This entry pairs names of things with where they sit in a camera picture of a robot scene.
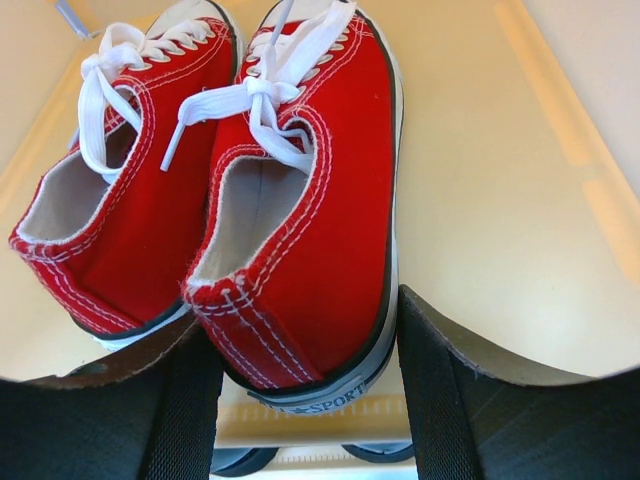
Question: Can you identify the black loafer shoe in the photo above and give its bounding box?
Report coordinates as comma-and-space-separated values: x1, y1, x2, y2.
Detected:
210, 447, 279, 478
342, 442, 415, 464

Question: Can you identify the yellow shoe cabinet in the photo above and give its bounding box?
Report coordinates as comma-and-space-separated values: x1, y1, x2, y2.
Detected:
1, 1, 639, 473

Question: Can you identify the red canvas sneaker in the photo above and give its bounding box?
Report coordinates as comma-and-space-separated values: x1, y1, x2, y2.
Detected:
9, 1, 244, 351
162, 1, 404, 416

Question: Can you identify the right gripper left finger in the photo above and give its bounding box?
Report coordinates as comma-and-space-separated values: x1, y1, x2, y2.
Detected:
1, 314, 223, 479

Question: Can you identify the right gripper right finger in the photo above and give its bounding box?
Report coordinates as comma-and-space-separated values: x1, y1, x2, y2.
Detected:
398, 286, 639, 479

